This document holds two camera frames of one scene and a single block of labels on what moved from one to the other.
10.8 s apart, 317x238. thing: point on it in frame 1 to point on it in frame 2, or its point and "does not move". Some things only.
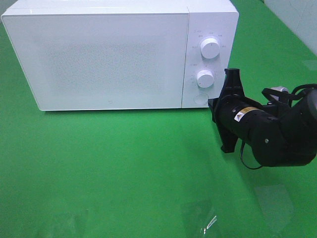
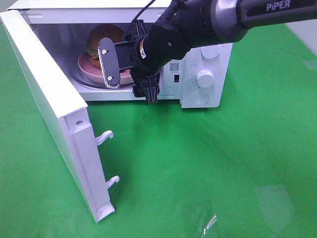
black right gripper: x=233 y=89 to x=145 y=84
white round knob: x=205 y=79 does not move
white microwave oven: x=102 y=61 to x=62 y=115
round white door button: x=200 y=99 does not move
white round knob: x=210 y=48 does not move
